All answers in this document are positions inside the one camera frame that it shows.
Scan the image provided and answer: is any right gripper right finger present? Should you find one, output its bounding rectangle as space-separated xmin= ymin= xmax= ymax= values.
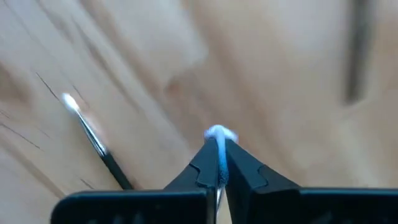
xmin=224 ymin=138 xmax=398 ymax=224

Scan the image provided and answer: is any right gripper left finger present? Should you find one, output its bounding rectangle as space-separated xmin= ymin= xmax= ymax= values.
xmin=50 ymin=138 xmax=219 ymax=224

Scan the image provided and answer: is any large pink powder brush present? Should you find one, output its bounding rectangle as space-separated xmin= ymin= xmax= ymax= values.
xmin=203 ymin=124 xmax=239 ymax=215

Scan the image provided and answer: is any thin makeup brush silver ferrule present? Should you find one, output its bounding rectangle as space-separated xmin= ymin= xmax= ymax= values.
xmin=60 ymin=92 xmax=135 ymax=191

